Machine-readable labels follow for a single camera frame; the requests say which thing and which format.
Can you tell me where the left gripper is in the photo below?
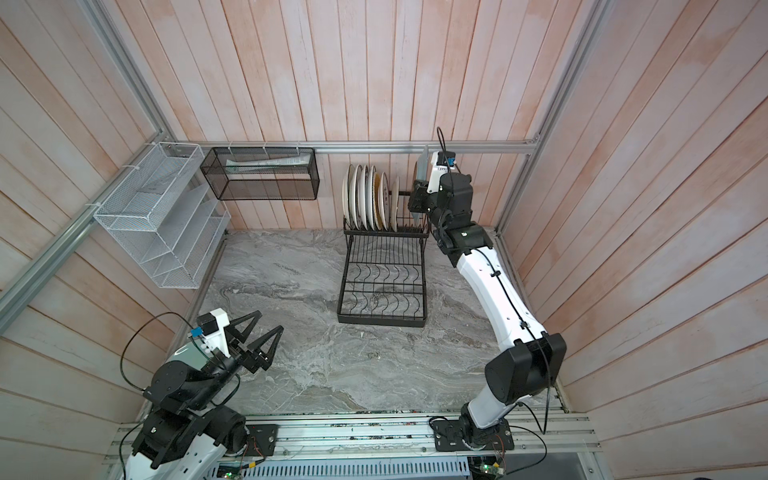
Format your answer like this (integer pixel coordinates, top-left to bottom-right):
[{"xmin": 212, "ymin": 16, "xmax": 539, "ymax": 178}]
[{"xmin": 187, "ymin": 310, "xmax": 284, "ymax": 410}]

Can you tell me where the black round plate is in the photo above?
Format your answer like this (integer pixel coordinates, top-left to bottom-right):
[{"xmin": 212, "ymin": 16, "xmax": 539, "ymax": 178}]
[{"xmin": 390, "ymin": 176, "xmax": 400, "ymax": 232}]

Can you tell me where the orange sunburst plate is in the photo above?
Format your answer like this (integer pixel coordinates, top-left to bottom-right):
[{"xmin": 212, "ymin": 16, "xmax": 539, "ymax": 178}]
[
  {"xmin": 347, "ymin": 165, "xmax": 359, "ymax": 229},
  {"xmin": 378, "ymin": 173, "xmax": 390, "ymax": 231}
]

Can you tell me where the white plate cloud outline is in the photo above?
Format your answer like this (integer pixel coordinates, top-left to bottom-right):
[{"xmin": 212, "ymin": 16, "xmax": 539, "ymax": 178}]
[{"xmin": 364, "ymin": 165, "xmax": 376, "ymax": 230}]

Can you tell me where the white plate green patterned rim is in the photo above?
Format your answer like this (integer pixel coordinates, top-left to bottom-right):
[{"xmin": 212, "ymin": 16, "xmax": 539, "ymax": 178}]
[{"xmin": 356, "ymin": 165, "xmax": 367, "ymax": 230}]

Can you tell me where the cream floral plate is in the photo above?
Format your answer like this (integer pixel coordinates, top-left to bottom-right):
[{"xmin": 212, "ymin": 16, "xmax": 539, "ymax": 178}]
[{"xmin": 340, "ymin": 165, "xmax": 351, "ymax": 229}]

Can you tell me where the black wire dish rack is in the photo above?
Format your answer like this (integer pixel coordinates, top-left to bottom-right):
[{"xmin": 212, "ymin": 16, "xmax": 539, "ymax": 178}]
[{"xmin": 336, "ymin": 191, "xmax": 430, "ymax": 328}]

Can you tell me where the grey-green plain plate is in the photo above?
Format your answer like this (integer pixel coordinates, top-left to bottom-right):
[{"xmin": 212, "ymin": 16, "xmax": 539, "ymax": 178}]
[{"xmin": 413, "ymin": 146, "xmax": 430, "ymax": 188}]

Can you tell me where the yellow woven round trivet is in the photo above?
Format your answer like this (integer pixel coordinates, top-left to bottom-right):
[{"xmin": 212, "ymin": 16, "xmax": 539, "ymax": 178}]
[{"xmin": 373, "ymin": 171, "xmax": 383, "ymax": 231}]

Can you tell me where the light green flower plate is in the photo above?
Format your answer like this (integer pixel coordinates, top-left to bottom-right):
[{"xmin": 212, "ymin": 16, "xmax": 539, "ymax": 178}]
[{"xmin": 166, "ymin": 342, "xmax": 209, "ymax": 370}]

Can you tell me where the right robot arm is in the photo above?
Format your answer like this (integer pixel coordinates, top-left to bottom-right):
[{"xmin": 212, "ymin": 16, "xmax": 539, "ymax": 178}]
[{"xmin": 409, "ymin": 171, "xmax": 567, "ymax": 448}]

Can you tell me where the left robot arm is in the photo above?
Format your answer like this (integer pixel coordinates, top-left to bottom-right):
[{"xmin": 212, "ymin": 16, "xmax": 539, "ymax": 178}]
[{"xmin": 119, "ymin": 308, "xmax": 284, "ymax": 479}]

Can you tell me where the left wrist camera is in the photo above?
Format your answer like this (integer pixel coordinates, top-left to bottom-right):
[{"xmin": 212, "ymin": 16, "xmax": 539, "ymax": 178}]
[{"xmin": 191, "ymin": 308, "xmax": 231, "ymax": 358}]

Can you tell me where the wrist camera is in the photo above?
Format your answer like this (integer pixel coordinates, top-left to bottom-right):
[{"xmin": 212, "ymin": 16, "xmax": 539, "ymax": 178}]
[
  {"xmin": 427, "ymin": 151, "xmax": 455, "ymax": 194},
  {"xmin": 191, "ymin": 308, "xmax": 231, "ymax": 358}
]

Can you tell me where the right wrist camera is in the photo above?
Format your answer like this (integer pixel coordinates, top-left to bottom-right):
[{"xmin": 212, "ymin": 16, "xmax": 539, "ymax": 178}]
[{"xmin": 427, "ymin": 151, "xmax": 455, "ymax": 194}]

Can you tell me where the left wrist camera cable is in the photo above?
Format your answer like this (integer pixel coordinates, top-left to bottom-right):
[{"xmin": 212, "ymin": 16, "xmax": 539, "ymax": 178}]
[{"xmin": 119, "ymin": 311, "xmax": 196, "ymax": 394}]

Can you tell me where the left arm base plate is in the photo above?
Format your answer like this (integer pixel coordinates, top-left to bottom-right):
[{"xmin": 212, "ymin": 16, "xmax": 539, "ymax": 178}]
[{"xmin": 245, "ymin": 424, "xmax": 279, "ymax": 458}]

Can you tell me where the white mesh wall shelf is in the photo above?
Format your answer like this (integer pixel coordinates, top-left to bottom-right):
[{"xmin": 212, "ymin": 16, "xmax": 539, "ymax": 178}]
[{"xmin": 95, "ymin": 142, "xmax": 230, "ymax": 290}]

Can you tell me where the black mesh wall basket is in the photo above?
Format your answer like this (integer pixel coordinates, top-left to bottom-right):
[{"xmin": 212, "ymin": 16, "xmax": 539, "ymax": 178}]
[{"xmin": 201, "ymin": 146, "xmax": 320, "ymax": 201}]

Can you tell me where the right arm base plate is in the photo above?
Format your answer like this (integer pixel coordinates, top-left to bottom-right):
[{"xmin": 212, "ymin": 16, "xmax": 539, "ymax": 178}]
[{"xmin": 428, "ymin": 416, "xmax": 514, "ymax": 452}]

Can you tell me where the aluminium front rail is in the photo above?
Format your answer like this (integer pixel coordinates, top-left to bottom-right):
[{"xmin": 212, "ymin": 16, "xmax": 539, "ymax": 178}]
[{"xmin": 104, "ymin": 411, "xmax": 602, "ymax": 463}]

